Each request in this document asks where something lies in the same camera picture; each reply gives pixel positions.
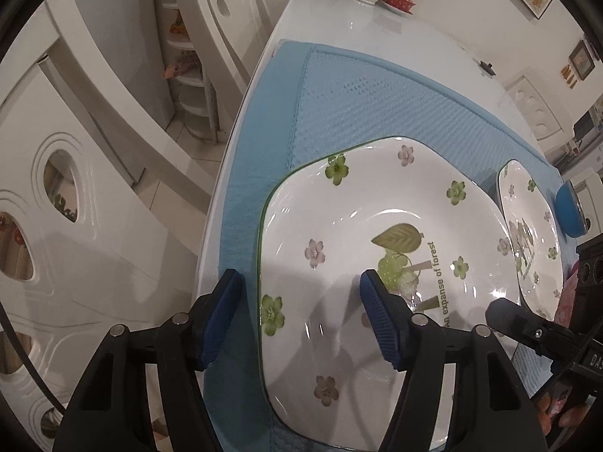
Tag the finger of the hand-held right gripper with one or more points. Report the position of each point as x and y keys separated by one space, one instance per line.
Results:
x=518 y=322

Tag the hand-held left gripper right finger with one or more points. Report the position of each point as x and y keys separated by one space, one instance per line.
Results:
x=377 y=310

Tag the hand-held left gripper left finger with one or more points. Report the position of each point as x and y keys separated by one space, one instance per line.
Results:
x=221 y=310

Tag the pink cartoon print bowl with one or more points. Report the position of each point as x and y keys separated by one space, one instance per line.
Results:
x=567 y=296

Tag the blue steel bowl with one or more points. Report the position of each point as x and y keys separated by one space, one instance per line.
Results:
x=567 y=209

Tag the white plate with leaf print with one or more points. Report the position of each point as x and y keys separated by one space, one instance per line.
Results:
x=329 y=226

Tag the white plate with tree print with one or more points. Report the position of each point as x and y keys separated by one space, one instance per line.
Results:
x=523 y=207

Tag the person's right hand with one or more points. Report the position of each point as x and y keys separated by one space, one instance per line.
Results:
x=558 y=414

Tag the white appliance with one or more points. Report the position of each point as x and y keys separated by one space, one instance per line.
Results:
x=591 y=197

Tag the white chair with oval cutouts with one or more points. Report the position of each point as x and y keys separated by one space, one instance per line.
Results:
x=532 y=103
x=226 y=19
x=94 y=263

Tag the microwave oven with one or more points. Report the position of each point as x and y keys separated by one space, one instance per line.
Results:
x=586 y=127

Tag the light blue textured table mat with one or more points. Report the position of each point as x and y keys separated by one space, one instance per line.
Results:
x=377 y=103

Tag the white corner shelf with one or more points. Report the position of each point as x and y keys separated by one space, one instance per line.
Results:
x=193 y=103

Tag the small black knobbed lid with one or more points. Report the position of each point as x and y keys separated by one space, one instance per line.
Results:
x=486 y=67

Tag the white saucer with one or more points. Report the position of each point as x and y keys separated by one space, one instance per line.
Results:
x=382 y=4

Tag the orange wall ornaments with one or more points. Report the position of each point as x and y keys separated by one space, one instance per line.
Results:
x=568 y=75

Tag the small framed wall picture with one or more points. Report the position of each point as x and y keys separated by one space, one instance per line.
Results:
x=582 y=60

